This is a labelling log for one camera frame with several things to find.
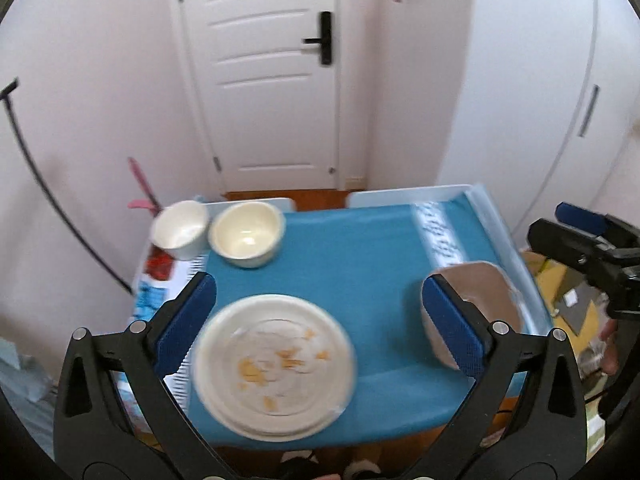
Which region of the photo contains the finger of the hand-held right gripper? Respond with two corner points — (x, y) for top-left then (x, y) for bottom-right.
(555, 202), (622, 242)
(527, 217), (602, 274)

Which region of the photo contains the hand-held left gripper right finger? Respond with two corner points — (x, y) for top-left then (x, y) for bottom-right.
(407, 274), (589, 480)

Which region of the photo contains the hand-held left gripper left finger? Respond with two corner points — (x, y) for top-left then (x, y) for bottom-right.
(52, 271), (236, 480)

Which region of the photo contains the pink square bowl with handles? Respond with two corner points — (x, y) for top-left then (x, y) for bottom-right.
(419, 261), (525, 372)

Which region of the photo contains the white plate with yellow print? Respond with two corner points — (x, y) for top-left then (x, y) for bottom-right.
(194, 294), (357, 433)

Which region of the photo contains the large white plastic tray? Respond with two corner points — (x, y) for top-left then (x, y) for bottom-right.
(346, 182), (555, 335)

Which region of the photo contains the person's right hand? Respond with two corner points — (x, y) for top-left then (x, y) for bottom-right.
(600, 319), (622, 377)

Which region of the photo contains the white ceramic bowl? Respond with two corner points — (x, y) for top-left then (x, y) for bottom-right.
(150, 201), (210, 262)

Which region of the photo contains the cream ceramic bowl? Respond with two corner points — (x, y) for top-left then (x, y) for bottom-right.
(208, 202), (286, 269)

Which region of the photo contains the teal patterned tablecloth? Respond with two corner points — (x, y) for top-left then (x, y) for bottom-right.
(131, 199), (532, 449)

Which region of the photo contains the white wardrobe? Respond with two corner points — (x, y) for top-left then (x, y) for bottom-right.
(437, 0), (640, 252)

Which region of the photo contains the grey-blue garment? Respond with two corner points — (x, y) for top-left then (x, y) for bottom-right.
(0, 336), (57, 412)

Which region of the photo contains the white fluffy slipper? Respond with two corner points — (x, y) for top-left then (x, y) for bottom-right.
(344, 460), (382, 480)

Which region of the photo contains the dark slipper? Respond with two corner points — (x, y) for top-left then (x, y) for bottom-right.
(280, 452), (322, 480)

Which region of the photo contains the black clothes rack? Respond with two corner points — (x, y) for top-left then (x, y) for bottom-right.
(0, 77), (135, 297)

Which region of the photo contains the white panelled door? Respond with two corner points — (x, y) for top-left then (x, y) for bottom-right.
(171, 0), (347, 194)

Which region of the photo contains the grey wardrobe handle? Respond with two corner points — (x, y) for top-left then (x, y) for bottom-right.
(577, 84), (601, 139)

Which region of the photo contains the black door lock handle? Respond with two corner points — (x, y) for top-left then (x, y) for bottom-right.
(302, 11), (334, 66)

